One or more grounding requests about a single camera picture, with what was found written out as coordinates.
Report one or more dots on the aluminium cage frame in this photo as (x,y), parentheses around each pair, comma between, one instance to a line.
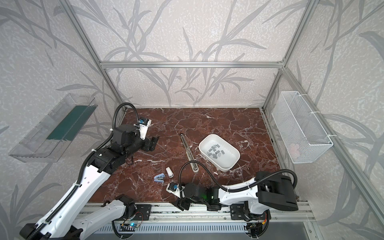
(355,173)

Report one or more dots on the green circuit board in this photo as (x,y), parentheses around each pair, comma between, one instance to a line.
(130,227)

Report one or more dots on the white wire mesh basket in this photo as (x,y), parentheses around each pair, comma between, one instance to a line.
(298,124)

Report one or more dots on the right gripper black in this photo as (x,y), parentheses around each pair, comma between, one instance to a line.
(182,202)

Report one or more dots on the grey staple strips pile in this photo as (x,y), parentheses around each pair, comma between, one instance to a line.
(215,151)

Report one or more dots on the pink item in basket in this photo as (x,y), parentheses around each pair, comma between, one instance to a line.
(294,151)

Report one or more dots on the blue staple remover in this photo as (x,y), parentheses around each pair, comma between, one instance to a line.
(159,178)

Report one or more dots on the clear plastic wall bin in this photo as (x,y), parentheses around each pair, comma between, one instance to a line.
(48,141)

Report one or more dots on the white plastic tray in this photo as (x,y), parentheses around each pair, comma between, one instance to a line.
(226,161)

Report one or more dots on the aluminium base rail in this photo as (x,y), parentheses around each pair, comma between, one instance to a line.
(167,213)

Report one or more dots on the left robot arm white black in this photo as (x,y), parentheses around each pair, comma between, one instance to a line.
(61,222)

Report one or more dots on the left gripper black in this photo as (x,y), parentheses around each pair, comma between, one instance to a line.
(150,143)

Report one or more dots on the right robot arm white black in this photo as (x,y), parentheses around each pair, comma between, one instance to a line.
(248,200)

